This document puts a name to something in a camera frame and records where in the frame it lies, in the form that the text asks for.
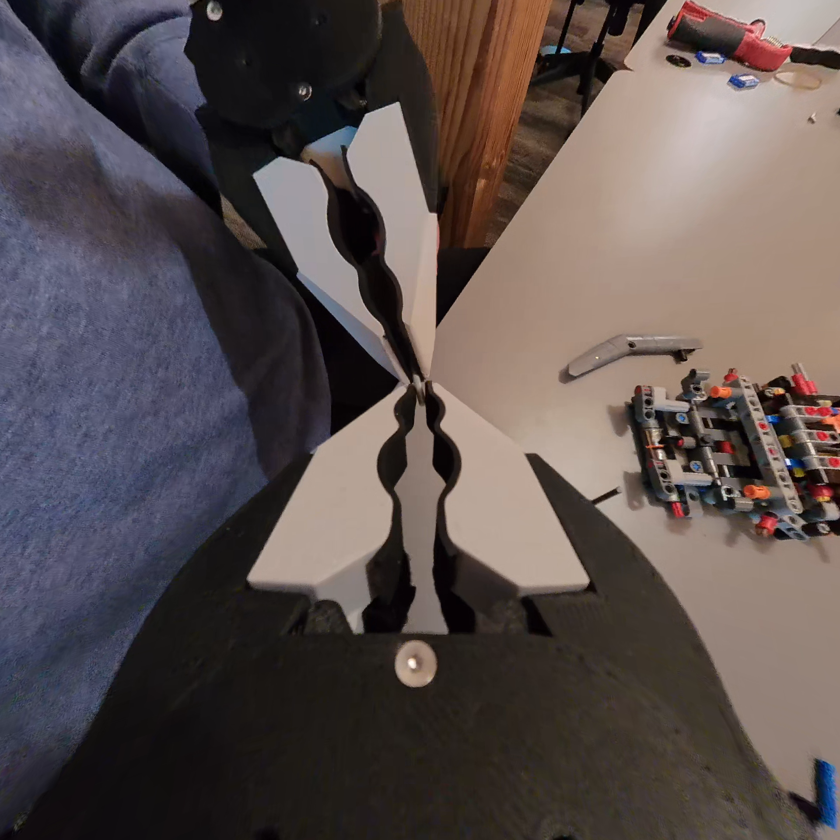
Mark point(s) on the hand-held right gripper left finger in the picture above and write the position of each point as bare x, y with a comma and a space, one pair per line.
321, 525

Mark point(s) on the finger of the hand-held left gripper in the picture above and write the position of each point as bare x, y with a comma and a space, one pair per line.
400, 197
308, 236

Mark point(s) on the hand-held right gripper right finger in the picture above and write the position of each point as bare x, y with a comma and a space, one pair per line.
512, 525

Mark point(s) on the tiny grey lego piece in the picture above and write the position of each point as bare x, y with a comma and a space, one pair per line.
418, 387

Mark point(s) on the lego car chassis model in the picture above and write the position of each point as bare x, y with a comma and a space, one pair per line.
741, 426

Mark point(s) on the short black lego axle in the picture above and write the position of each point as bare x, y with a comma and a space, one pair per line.
609, 494

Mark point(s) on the grey curved lego panel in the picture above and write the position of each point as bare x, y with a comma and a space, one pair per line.
649, 344

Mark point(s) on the person's blue sweatshirt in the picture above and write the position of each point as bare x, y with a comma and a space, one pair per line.
131, 328

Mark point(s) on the black office chair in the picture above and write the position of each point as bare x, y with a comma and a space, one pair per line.
577, 62

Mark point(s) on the rubber band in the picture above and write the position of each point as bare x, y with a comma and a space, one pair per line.
775, 79

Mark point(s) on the blue and black object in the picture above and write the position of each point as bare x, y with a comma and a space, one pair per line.
825, 784

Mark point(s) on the black flat bar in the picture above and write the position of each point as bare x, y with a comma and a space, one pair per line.
817, 55

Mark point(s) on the wooden post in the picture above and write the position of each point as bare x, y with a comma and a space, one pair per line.
479, 118

